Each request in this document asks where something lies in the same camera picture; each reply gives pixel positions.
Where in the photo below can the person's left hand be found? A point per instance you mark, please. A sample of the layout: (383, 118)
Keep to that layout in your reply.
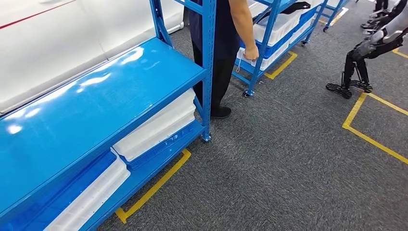
(251, 52)

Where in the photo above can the person's left forearm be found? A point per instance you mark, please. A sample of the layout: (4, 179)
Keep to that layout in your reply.
(242, 22)

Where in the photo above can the blue wheeled shelf rack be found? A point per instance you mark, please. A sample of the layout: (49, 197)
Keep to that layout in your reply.
(264, 47)
(333, 8)

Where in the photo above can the blue metal shelf rack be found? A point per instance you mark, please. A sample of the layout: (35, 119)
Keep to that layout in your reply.
(95, 105)

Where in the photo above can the white plastic bin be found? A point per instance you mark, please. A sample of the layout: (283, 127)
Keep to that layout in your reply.
(271, 59)
(301, 30)
(153, 143)
(159, 121)
(282, 24)
(105, 183)
(95, 207)

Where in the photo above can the person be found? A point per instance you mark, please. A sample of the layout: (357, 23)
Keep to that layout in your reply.
(220, 38)

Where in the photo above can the black silver humanoid robot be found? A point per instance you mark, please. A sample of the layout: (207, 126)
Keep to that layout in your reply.
(360, 51)

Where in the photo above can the yellow floor tape square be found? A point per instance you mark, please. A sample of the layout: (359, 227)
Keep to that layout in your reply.
(353, 110)

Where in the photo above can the black wheeled stand legs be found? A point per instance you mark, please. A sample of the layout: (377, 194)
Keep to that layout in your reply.
(376, 20)

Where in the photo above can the white car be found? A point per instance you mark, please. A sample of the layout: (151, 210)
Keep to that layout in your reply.
(47, 47)

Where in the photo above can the red stanchion belt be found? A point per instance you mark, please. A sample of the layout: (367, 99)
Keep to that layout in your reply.
(32, 16)

